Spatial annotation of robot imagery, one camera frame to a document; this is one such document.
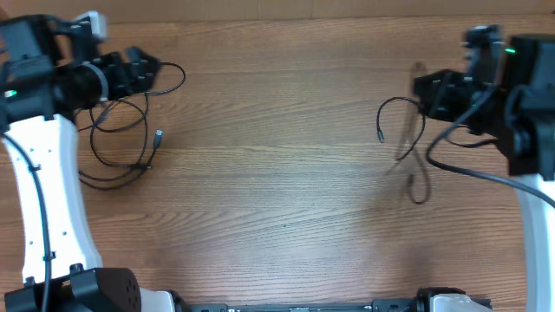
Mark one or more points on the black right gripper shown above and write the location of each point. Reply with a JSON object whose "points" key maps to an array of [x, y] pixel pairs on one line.
{"points": [[450, 84]]}

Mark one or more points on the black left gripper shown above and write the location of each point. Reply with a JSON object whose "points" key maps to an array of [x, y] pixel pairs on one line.
{"points": [[109, 64]]}

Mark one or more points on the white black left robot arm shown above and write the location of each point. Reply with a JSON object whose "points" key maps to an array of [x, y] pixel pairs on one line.
{"points": [[53, 69]]}

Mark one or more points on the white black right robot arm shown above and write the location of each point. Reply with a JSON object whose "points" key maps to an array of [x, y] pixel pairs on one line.
{"points": [[508, 93]]}

